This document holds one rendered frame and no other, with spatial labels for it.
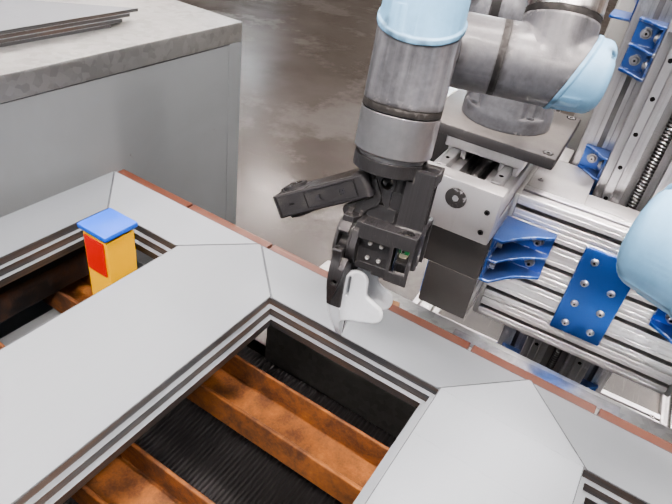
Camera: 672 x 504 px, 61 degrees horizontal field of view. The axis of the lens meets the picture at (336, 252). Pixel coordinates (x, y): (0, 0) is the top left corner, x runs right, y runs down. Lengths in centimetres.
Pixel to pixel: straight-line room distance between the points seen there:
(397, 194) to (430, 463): 30
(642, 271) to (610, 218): 64
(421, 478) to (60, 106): 78
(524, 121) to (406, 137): 48
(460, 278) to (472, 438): 37
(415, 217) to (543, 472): 33
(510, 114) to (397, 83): 48
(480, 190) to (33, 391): 64
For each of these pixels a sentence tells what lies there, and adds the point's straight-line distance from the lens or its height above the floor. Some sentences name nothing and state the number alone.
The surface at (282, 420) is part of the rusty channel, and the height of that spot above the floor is 68.
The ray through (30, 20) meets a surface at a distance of 115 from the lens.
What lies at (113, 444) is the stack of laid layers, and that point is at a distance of 69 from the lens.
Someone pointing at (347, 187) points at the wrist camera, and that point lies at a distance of 55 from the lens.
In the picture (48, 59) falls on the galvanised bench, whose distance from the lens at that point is 104.
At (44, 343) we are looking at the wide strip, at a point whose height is 85.
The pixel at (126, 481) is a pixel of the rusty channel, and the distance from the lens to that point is 84.
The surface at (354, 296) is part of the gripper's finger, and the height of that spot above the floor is 100.
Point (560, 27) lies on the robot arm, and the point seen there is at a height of 127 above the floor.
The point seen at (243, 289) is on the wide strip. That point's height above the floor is 85.
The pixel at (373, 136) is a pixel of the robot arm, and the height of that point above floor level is 117.
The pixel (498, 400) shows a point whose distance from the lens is 75.
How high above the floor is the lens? 138
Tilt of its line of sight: 36 degrees down
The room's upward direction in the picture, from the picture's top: 9 degrees clockwise
